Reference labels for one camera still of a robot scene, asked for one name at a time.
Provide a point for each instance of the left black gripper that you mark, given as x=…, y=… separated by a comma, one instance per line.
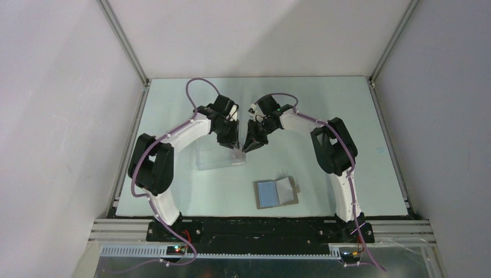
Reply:
x=232, y=141

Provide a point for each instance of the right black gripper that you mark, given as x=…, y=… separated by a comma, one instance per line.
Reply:
x=253, y=140

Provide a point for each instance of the credit card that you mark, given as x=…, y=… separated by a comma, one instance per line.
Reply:
x=238, y=157

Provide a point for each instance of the clear plastic card box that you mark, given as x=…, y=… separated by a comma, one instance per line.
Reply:
x=211, y=156

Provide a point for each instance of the grey felt card holder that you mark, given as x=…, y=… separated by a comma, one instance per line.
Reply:
x=276, y=193

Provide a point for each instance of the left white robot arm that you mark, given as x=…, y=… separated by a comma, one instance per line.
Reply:
x=151, y=167

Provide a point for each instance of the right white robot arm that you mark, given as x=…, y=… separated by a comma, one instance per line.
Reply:
x=334, y=149

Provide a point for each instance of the beige chair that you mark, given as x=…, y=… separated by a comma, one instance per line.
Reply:
x=88, y=262

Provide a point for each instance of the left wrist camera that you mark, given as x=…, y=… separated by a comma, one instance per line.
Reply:
x=233, y=113

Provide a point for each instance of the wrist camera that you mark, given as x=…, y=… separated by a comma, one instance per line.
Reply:
x=254, y=110
x=233, y=113

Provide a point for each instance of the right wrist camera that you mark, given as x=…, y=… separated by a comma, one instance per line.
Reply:
x=254, y=110

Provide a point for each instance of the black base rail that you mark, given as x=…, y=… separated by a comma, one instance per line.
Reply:
x=262, y=235

